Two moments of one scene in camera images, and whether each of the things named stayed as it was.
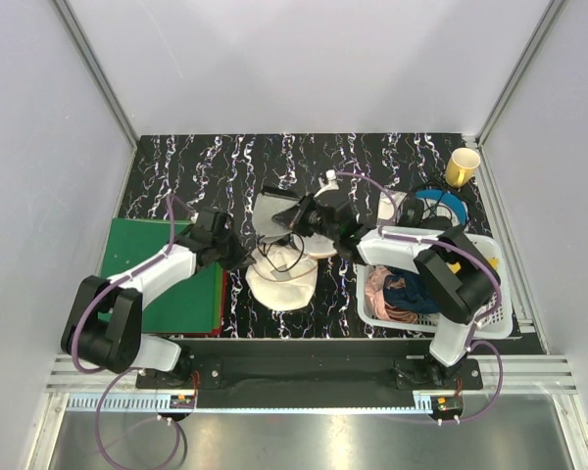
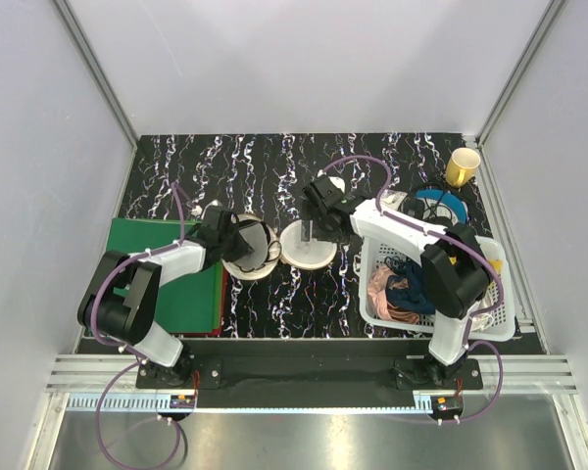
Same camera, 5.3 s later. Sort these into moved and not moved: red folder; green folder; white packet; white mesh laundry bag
Moved: white mesh laundry bag
Not moved: green folder; red folder; white packet
